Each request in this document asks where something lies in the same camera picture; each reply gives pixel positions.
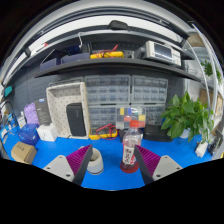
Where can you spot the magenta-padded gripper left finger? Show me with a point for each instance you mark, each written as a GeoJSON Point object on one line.
{"type": "Point", "coordinates": [65, 168]}

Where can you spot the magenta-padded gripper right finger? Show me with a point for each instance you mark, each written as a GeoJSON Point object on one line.
{"type": "Point", "coordinates": [163, 168]}

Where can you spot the clear red-capped drink bottle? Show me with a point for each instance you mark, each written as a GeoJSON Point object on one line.
{"type": "Point", "coordinates": [130, 140]}

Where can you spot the beige and grey ceramic mug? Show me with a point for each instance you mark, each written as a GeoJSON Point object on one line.
{"type": "Point", "coordinates": [96, 163]}

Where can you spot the flat black box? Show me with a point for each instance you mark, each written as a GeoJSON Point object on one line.
{"type": "Point", "coordinates": [156, 132]}

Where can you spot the white carton box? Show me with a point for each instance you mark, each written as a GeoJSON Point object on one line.
{"type": "Point", "coordinates": [46, 132]}

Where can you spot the white power adapter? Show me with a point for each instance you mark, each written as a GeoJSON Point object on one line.
{"type": "Point", "coordinates": [201, 150]}

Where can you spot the brown cardboard box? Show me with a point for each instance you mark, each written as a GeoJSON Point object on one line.
{"type": "Point", "coordinates": [23, 152]}

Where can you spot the blue carton box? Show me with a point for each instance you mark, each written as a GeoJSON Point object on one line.
{"type": "Point", "coordinates": [29, 135]}

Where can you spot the black rounded case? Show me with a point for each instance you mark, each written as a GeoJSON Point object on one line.
{"type": "Point", "coordinates": [76, 119]}

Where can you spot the yellow multimeter with leads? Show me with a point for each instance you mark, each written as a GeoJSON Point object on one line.
{"type": "Point", "coordinates": [106, 135]}

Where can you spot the grey small-parts drawer cabinet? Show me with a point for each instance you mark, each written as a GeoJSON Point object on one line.
{"type": "Point", "coordinates": [155, 113]}
{"type": "Point", "coordinates": [150, 89]}
{"type": "Point", "coordinates": [101, 116]}
{"type": "Point", "coordinates": [106, 90]}

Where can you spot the green potted plant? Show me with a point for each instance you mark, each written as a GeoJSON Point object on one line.
{"type": "Point", "coordinates": [183, 115]}

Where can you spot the dark grey upright box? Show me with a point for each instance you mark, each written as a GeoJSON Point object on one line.
{"type": "Point", "coordinates": [42, 111]}

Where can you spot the clear compartment box, coloured parts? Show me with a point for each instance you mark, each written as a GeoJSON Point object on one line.
{"type": "Point", "coordinates": [130, 115]}

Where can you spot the small white carton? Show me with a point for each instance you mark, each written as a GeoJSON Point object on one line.
{"type": "Point", "coordinates": [21, 121]}

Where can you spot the purple plastic bag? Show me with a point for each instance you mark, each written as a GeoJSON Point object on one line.
{"type": "Point", "coordinates": [30, 114]}

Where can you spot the white perforated tray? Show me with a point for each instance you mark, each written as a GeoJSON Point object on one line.
{"type": "Point", "coordinates": [61, 95]}

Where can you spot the dark overhead shelf unit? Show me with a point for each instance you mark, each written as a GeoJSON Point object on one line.
{"type": "Point", "coordinates": [110, 65]}

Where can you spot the teal wall-mounted box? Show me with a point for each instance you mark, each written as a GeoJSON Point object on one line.
{"type": "Point", "coordinates": [8, 91]}

